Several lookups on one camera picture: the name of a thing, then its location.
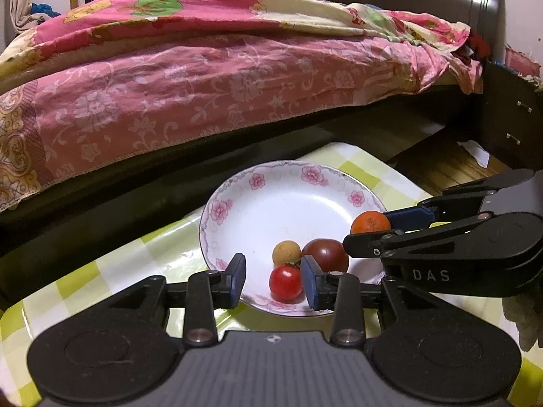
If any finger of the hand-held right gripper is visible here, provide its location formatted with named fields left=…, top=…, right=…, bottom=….
left=384, top=169, right=535, bottom=230
left=343, top=214, right=493, bottom=259

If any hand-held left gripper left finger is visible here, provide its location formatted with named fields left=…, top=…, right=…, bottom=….
left=108, top=253, right=247, bottom=347

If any pink floral bed sheet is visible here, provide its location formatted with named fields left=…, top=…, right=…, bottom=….
left=0, top=34, right=484, bottom=213

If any white floral plate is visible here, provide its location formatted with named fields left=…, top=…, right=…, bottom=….
left=199, top=160, right=389, bottom=318

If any dark purple tomato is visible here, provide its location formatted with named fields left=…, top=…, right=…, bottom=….
left=301, top=238, right=350, bottom=273

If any tan longan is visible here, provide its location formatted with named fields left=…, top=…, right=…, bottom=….
left=272, top=241, right=302, bottom=267

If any pink cream cartoon quilt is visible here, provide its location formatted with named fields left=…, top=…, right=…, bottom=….
left=0, top=0, right=471, bottom=94

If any person's right hand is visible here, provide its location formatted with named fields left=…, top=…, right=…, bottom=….
left=503, top=290, right=543, bottom=352

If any dark bed frame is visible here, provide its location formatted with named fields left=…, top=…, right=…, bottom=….
left=0, top=80, right=488, bottom=302

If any white paper scrap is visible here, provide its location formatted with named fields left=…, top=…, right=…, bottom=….
left=457, top=140, right=493, bottom=168

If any pink patterned item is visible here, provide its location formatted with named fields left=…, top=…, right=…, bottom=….
left=505, top=46, right=543, bottom=85

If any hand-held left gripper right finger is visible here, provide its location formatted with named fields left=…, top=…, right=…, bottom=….
left=300, top=255, right=437, bottom=347

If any small orange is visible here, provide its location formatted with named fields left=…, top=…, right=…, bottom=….
left=350, top=211, right=392, bottom=235

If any green checked tablecloth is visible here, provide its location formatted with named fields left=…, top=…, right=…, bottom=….
left=0, top=142, right=543, bottom=407

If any red cherry tomato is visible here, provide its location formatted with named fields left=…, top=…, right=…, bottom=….
left=269, top=264, right=304, bottom=303

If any dark wooden nightstand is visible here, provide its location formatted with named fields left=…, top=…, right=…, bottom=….
left=481, top=61, right=543, bottom=174

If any red cloth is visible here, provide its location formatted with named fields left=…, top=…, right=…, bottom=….
left=467, top=34, right=493, bottom=61

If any blue cloth pile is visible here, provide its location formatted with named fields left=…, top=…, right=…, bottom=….
left=30, top=2, right=62, bottom=18

